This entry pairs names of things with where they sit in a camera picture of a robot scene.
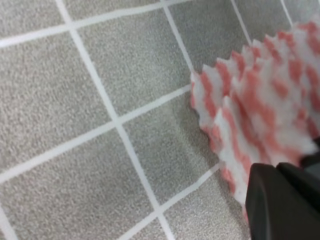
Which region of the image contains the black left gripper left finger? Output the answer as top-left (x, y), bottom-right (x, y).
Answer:
top-left (245, 163), bottom-right (320, 240)

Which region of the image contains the pink white wavy striped towel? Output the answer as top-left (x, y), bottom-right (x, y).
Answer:
top-left (190, 14), bottom-right (320, 207)

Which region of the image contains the grey grid tablecloth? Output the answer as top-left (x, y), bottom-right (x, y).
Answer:
top-left (0, 0), bottom-right (320, 240)

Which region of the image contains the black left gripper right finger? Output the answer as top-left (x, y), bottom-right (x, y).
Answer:
top-left (276, 138), bottom-right (320, 212)

